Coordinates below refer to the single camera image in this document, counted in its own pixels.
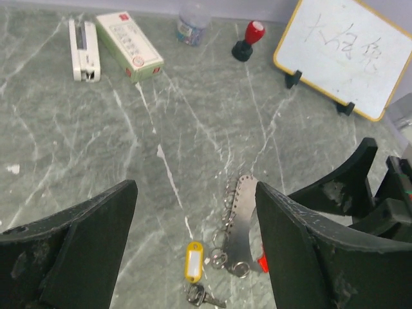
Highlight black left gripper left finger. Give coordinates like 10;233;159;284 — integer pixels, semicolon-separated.
1;180;138;308

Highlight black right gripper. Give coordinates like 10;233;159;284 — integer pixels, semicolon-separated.
288;137;411;243

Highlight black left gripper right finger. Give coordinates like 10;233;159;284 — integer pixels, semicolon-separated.
256;182;411;308

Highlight metal key holder red handle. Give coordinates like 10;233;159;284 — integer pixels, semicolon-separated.
210;174;268;278

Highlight yellow key tag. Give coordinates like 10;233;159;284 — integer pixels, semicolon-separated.
184;241;203;283

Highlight yellow framed whiteboard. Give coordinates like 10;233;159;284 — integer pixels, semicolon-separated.
273;0;411;121

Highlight red black stamp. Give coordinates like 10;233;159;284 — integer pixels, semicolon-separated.
232;21;266;62

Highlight white stapler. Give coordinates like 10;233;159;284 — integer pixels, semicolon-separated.
68;19;101;82

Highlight green white staple box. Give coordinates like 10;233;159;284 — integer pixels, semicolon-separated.
95;12;164;83

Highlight clear jar of clips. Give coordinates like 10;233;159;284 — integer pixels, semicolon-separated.
176;1;211;46

